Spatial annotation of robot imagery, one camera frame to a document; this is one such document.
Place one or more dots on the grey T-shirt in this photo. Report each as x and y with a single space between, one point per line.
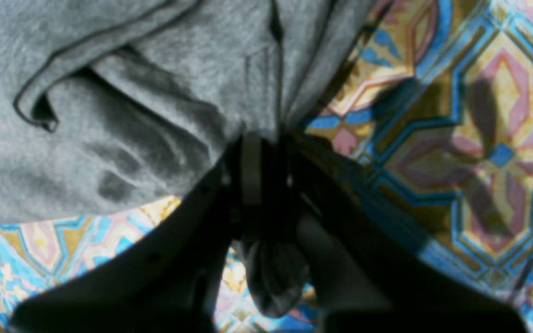
108 105

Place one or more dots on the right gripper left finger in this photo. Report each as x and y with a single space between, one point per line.
168 279

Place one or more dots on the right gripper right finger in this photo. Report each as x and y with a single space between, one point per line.
365 281

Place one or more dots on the patterned tile tablecloth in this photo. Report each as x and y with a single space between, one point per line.
438 110

